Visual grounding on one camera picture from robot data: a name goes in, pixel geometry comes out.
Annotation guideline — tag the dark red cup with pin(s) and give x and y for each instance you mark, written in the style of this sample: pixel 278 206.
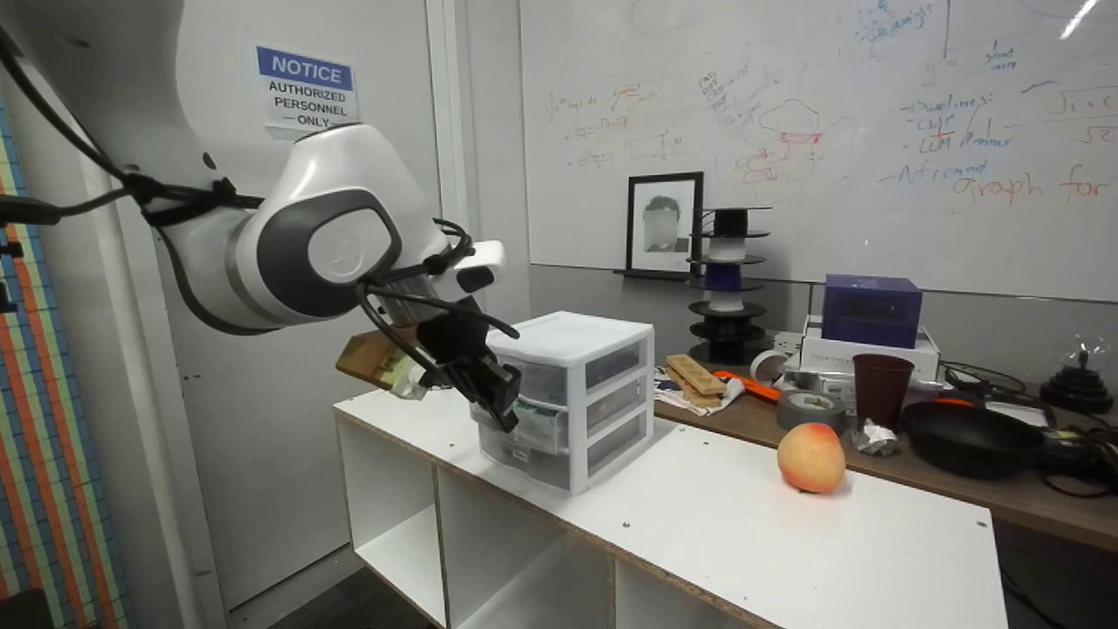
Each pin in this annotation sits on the dark red cup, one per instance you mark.
pixel 882 385

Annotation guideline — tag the grey duct tape roll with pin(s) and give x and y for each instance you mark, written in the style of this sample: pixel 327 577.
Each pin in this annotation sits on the grey duct tape roll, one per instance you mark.
pixel 808 408

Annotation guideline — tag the black round lamp base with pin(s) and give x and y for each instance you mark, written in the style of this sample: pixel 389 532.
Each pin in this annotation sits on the black round lamp base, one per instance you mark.
pixel 1078 385

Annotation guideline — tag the white three-drawer organizer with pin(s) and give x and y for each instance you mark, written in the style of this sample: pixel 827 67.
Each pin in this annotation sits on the white three-drawer organizer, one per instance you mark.
pixel 586 437

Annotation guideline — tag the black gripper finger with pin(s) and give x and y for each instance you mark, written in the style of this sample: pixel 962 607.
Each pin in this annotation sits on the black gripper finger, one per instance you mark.
pixel 498 392

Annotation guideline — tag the peach fruit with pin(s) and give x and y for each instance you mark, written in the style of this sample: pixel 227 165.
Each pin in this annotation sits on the peach fruit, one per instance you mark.
pixel 810 458

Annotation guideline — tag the clear top drawer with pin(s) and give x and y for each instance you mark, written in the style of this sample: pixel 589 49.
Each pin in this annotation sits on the clear top drawer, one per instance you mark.
pixel 550 384

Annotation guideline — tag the dark blue box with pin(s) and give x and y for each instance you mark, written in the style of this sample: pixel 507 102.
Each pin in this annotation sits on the dark blue box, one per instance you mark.
pixel 870 308

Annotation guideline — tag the wooden block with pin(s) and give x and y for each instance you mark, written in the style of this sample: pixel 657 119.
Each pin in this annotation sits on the wooden block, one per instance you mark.
pixel 698 374

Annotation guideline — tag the white flat box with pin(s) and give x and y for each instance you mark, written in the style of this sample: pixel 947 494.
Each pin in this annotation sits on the white flat box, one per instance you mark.
pixel 835 355

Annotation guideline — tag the blue notice sign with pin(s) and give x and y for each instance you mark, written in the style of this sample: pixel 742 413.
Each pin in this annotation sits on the blue notice sign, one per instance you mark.
pixel 305 94

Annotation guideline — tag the wooden side desk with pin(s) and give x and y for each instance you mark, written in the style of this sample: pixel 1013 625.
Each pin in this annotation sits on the wooden side desk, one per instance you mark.
pixel 1022 500

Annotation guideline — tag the black frying pan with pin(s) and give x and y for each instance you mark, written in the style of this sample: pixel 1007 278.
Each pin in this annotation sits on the black frying pan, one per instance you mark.
pixel 991 445

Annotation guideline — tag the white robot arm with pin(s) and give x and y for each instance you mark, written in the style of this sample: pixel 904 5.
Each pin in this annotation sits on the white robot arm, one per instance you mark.
pixel 254 139

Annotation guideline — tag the gold wrist camera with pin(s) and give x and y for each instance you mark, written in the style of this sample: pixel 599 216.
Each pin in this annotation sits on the gold wrist camera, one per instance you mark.
pixel 378 363

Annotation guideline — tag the black filament spool stack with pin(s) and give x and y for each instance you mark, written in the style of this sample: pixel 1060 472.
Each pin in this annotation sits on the black filament spool stack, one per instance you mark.
pixel 723 319

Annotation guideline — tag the framed portrait picture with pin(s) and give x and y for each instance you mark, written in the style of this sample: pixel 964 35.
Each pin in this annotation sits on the framed portrait picture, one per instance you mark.
pixel 663 227

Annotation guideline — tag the white cubby shelf unit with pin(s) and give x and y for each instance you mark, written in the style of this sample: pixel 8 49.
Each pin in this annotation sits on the white cubby shelf unit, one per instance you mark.
pixel 698 532

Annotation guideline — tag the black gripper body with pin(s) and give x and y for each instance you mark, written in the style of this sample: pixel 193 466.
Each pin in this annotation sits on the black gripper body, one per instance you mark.
pixel 455 339

